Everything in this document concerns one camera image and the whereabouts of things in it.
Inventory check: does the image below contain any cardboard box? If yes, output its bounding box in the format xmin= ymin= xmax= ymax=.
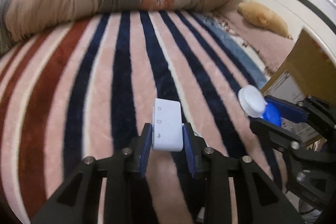
xmin=260 ymin=28 xmax=336 ymax=146

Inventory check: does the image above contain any tan plush toy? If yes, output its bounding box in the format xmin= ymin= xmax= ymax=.
xmin=237 ymin=1 xmax=293 ymax=40

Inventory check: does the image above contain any striped fleece blanket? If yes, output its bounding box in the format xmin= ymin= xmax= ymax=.
xmin=1 ymin=12 xmax=285 ymax=223

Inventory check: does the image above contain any white power adapter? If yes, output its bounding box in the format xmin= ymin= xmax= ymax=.
xmin=151 ymin=98 xmax=183 ymax=152

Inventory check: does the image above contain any white blue contact lens case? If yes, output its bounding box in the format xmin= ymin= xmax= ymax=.
xmin=238 ymin=85 xmax=281 ymax=126

